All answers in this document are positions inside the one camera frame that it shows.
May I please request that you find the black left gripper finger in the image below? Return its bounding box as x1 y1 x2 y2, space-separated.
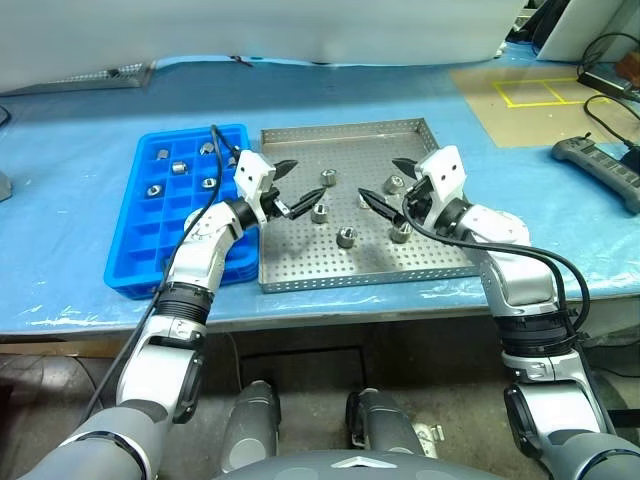
272 158 300 182
287 187 329 221

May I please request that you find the grey right robot leg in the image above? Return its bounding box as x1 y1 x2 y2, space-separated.
345 387 426 474

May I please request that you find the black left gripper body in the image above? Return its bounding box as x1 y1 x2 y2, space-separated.
259 184 294 221

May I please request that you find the grey left robot leg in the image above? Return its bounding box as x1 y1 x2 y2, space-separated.
219 378 282 475

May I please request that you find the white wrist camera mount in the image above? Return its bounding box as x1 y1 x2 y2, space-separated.
413 145 469 229
233 149 277 225

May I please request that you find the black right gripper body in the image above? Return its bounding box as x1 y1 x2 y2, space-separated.
402 177 436 228

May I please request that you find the brown cardboard mat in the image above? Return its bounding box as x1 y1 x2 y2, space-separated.
449 64 640 149

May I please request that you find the white backdrop board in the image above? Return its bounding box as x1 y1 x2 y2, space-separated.
0 0 509 96

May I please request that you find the blue compartment tray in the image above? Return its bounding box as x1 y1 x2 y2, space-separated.
103 123 261 301

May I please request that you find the grey robot leg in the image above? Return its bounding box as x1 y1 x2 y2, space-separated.
219 378 282 475
345 387 426 474

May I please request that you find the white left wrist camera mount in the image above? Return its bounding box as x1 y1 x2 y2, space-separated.
233 149 277 225

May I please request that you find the brown block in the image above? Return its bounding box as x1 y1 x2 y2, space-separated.
615 53 640 87

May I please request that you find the black handheld controller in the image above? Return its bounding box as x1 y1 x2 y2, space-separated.
551 132 640 216

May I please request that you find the flat perforated metal tray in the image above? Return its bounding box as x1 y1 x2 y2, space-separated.
0 62 156 97

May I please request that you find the black looped cable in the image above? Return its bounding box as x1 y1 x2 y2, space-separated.
583 94 640 151
577 32 640 81

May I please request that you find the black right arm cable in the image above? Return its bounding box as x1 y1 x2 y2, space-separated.
402 187 619 436

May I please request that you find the grey robot torso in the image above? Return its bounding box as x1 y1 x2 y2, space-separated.
209 448 436 480

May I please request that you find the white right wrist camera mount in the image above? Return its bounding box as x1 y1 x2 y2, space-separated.
413 145 469 229

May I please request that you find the black power adapter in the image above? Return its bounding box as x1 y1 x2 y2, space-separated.
577 71 636 99

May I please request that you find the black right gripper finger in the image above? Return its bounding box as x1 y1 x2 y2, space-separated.
391 157 419 179
357 187 404 222

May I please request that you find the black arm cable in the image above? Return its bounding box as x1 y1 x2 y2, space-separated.
77 123 246 426
402 187 619 436

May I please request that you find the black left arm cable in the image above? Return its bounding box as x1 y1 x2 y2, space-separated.
77 123 246 426

